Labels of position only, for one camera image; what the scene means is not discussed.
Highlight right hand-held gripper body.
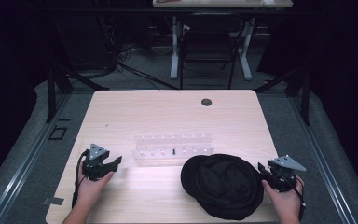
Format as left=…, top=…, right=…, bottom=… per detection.
left=263, top=154, right=307, bottom=193

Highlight person's left hand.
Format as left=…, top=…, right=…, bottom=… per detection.
left=77, top=166, right=116, bottom=210

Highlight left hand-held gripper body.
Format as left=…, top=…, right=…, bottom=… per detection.
left=81, top=143, right=118, bottom=182

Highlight person's right hand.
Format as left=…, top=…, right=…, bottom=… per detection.
left=261, top=175, right=306, bottom=224

